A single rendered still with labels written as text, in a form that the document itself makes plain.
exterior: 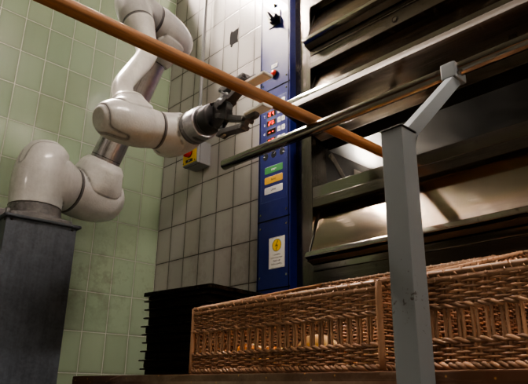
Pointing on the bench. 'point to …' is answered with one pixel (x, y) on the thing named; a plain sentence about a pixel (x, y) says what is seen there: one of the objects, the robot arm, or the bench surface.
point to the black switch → (273, 19)
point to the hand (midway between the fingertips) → (259, 93)
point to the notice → (276, 252)
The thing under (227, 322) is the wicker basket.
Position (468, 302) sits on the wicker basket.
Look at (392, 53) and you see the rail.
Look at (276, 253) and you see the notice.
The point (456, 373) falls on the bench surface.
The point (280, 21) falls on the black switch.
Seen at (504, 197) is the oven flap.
